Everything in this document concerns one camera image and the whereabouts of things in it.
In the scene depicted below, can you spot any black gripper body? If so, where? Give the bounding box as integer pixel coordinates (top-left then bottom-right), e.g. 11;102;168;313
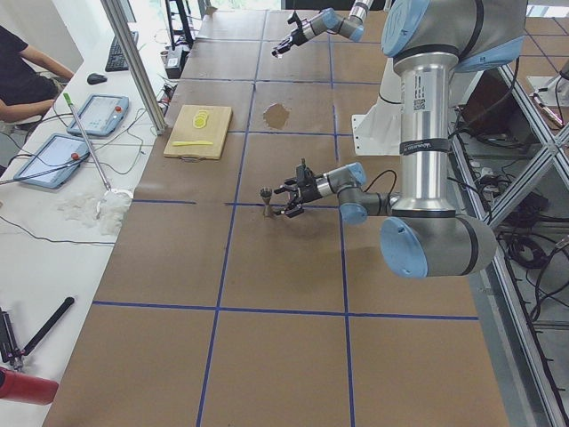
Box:
288;27;309;47
291;178;321;205

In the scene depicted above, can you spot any steel double jigger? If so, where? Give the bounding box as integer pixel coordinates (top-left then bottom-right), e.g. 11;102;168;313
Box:
260;187;275;218

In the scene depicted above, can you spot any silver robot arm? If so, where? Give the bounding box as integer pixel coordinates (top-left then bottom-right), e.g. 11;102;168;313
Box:
271;0;373;58
281;1;527;278

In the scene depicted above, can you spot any front lemon slice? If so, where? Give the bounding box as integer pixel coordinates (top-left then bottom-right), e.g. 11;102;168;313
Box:
193;120;207;129

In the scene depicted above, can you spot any bamboo cutting board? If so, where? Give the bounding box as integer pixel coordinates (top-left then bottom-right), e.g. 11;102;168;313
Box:
164;105;232;160

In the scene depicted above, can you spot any black keyboard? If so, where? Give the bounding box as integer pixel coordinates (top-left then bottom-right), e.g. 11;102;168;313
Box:
105;36;129;72

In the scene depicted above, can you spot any crumpled white tissue pile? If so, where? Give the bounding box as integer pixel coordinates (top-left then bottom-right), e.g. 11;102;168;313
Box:
55;191;132;236

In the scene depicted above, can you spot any black computer mouse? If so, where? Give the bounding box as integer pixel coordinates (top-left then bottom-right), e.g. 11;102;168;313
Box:
87;73;108;85

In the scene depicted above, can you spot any far blue teach pendant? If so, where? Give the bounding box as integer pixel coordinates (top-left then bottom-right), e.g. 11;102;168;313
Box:
77;94;130;137

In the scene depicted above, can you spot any blue teach pendant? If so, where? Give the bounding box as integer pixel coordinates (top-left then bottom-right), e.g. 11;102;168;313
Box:
13;133;90;189
77;94;130;137

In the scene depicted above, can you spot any near blue teach pendant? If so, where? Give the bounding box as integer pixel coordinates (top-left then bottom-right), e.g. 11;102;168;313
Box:
13;133;90;189

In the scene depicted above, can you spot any seated person black shirt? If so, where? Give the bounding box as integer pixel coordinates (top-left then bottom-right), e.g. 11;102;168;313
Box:
1;27;74;123

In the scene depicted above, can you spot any red bottle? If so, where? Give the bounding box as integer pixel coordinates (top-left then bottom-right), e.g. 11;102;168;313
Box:
0;368;59;406

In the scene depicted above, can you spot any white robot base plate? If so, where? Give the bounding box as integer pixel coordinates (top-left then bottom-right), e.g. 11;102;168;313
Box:
352;58;401;156

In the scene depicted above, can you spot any aluminium frame post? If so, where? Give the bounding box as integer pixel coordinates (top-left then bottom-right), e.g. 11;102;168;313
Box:
100;0;166;135

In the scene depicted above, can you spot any long-handled grabber stick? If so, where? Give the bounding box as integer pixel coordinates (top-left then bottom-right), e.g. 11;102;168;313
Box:
62;92;133;219

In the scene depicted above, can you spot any black handle tool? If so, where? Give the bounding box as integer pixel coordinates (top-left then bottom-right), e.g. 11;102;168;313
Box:
21;296;75;356

